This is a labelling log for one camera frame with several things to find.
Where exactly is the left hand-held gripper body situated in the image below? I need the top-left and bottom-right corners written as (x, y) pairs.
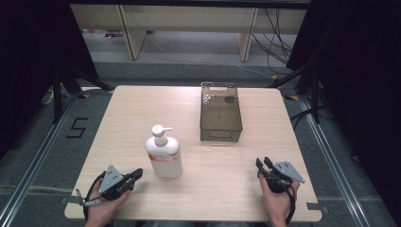
top-left (97, 165), bottom-right (133, 201)

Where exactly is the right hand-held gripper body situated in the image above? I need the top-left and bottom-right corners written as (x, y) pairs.
top-left (264, 161), bottom-right (306, 194)

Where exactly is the person's left hand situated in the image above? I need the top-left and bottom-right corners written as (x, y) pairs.
top-left (84, 179), bottom-right (132, 227)

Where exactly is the person's right hand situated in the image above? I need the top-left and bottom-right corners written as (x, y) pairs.
top-left (258, 174), bottom-right (301, 227)

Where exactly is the white pump bottle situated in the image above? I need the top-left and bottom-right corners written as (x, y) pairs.
top-left (144, 124), bottom-right (184, 180)

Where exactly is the transparent brown plastic basket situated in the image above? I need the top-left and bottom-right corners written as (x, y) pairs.
top-left (199, 81), bottom-right (243, 143)

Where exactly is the black metal stand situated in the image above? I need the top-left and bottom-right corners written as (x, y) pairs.
top-left (268, 61), bottom-right (325, 125)
top-left (51, 64), bottom-right (115, 125)

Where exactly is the black curtain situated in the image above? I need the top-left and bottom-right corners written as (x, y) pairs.
top-left (0, 0), bottom-right (99, 160)
top-left (286, 0), bottom-right (401, 218)

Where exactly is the beige wooden desk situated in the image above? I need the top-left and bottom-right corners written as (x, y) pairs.
top-left (69, 3), bottom-right (308, 63)

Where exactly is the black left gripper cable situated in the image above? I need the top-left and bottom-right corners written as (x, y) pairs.
top-left (75, 170), bottom-right (107, 222)

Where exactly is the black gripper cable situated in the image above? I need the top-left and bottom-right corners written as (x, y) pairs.
top-left (284, 183), bottom-right (300, 226)
top-left (75, 170), bottom-right (107, 222)

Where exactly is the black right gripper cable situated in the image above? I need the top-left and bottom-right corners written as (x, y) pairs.
top-left (284, 183), bottom-right (300, 226)

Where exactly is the grey metal table bracket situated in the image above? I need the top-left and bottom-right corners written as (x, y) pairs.
top-left (60, 195), bottom-right (85, 206)
top-left (306, 201), bottom-right (331, 216)

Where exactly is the aluminium floor rail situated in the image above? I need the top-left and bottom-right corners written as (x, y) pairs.
top-left (0, 94), bottom-right (79, 227)
top-left (298, 95), bottom-right (373, 227)

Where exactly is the bundle of black cables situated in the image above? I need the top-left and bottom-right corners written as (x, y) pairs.
top-left (251, 8), bottom-right (294, 76)

